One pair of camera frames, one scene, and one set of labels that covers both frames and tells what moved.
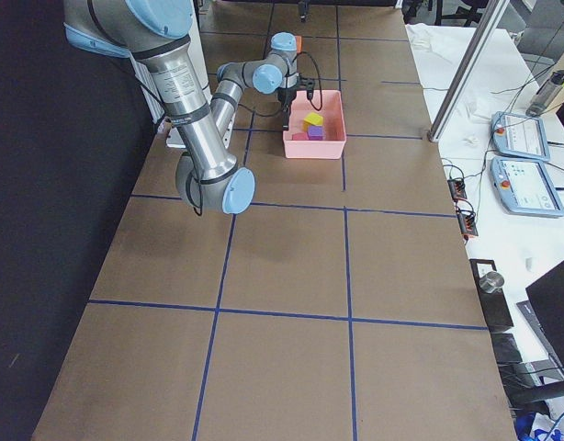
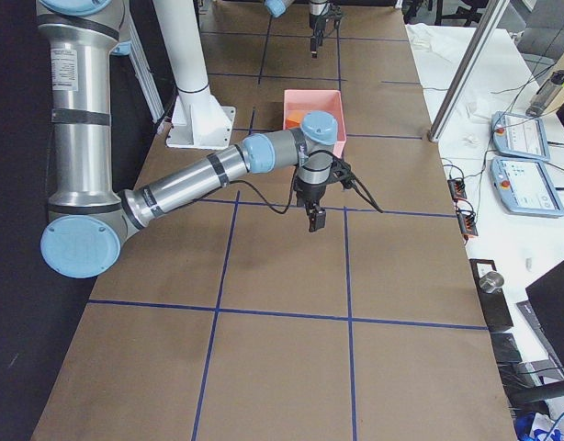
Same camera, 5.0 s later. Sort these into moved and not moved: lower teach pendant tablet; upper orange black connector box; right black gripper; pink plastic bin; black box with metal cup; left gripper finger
Moved: left gripper finger; right black gripper
Not moved: black box with metal cup; lower teach pendant tablet; upper orange black connector box; pink plastic bin
